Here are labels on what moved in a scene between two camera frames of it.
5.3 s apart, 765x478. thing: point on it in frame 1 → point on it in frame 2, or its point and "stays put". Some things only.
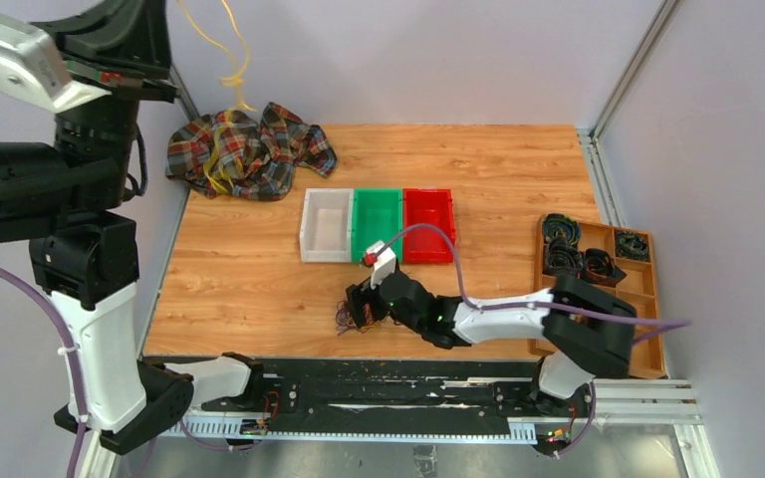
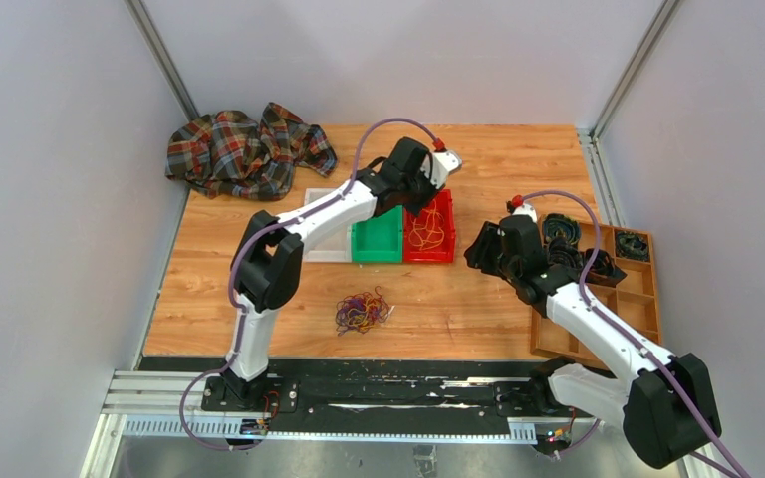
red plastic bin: (426, 244) stays put
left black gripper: (123, 46) → (431, 189)
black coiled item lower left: (562, 257) stays put
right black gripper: (359, 296) → (479, 254)
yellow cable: (222, 163) → (427, 231)
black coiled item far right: (633, 245) stays put
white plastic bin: (327, 232) stays put
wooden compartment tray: (638, 287) stays put
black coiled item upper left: (557, 224) stays put
